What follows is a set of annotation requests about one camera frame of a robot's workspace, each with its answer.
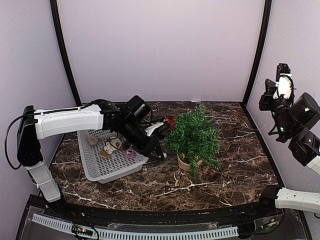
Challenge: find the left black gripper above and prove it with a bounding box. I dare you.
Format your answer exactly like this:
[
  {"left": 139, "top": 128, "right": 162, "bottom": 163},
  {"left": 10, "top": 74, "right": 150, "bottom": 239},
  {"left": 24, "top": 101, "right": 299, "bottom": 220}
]
[{"left": 119, "top": 118, "right": 165, "bottom": 161}]

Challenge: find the red floral plate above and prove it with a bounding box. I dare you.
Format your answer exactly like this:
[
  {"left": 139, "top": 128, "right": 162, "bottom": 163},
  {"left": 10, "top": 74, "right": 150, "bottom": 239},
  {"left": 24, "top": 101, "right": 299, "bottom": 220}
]
[{"left": 161, "top": 116, "right": 176, "bottom": 136}]

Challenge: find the small potted christmas tree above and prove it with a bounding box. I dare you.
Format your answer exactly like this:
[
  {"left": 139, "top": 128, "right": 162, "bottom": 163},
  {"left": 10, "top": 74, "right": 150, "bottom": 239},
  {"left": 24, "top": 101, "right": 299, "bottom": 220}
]
[{"left": 164, "top": 105, "right": 222, "bottom": 179}]

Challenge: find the white plastic basket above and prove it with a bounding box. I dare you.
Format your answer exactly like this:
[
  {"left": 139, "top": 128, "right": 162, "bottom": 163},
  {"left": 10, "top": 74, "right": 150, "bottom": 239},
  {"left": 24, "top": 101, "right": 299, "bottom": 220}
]
[{"left": 77, "top": 130, "right": 149, "bottom": 184}]

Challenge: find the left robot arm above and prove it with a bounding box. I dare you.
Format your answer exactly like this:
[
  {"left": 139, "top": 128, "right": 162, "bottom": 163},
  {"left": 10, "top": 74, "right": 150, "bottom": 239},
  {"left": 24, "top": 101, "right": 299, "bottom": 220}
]
[{"left": 14, "top": 95, "right": 165, "bottom": 218}]

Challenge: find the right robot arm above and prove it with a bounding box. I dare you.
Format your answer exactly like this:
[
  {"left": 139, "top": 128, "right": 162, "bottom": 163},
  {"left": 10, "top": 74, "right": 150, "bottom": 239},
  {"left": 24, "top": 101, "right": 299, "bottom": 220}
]
[{"left": 255, "top": 74, "right": 320, "bottom": 217}]

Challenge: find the pink ball ornament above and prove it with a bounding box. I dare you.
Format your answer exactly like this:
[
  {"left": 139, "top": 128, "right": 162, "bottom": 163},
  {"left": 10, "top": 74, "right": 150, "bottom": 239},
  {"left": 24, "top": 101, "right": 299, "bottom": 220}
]
[{"left": 125, "top": 148, "right": 136, "bottom": 159}]

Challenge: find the brown pine cone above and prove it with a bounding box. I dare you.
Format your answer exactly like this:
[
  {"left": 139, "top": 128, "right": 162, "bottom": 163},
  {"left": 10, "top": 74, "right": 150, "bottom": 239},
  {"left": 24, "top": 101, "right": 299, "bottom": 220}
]
[{"left": 121, "top": 141, "right": 131, "bottom": 151}]

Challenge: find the knit doll ornament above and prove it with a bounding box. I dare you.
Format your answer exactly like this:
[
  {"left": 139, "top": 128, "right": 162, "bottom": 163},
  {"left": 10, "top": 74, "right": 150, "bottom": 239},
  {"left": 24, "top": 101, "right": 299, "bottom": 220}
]
[{"left": 100, "top": 138, "right": 122, "bottom": 158}]

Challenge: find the beige fluffy ornament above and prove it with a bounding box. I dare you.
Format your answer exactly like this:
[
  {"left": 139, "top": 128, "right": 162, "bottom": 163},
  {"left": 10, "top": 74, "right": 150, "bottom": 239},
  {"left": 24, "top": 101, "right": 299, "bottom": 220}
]
[{"left": 86, "top": 135, "right": 99, "bottom": 146}]

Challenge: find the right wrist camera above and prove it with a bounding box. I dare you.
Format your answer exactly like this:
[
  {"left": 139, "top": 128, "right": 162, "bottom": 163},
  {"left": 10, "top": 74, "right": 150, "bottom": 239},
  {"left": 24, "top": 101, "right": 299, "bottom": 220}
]
[{"left": 272, "top": 63, "right": 295, "bottom": 100}]

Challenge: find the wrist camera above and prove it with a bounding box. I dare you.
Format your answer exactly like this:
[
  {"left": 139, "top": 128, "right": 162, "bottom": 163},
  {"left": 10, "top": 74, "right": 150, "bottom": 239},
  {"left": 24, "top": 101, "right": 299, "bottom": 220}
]
[
  {"left": 272, "top": 63, "right": 295, "bottom": 100},
  {"left": 144, "top": 118, "right": 171, "bottom": 137}
]

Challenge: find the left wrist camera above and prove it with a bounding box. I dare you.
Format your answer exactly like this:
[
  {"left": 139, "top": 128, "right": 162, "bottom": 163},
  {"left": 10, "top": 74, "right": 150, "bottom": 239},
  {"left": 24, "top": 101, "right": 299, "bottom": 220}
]
[{"left": 144, "top": 118, "right": 171, "bottom": 137}]

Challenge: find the right black frame post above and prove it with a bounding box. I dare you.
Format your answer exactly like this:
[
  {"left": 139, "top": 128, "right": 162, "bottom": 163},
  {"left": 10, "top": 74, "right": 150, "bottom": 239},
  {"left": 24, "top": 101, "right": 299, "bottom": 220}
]
[{"left": 242, "top": 0, "right": 272, "bottom": 108}]

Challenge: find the white cable duct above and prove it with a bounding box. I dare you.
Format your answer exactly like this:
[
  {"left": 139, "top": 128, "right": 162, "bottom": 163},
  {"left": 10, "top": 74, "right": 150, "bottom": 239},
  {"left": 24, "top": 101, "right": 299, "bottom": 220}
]
[{"left": 31, "top": 213, "right": 239, "bottom": 240}]

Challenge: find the black front rail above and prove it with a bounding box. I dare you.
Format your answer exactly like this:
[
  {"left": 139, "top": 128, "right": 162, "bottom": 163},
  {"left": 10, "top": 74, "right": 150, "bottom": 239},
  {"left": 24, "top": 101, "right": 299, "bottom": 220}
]
[{"left": 38, "top": 200, "right": 285, "bottom": 226}]

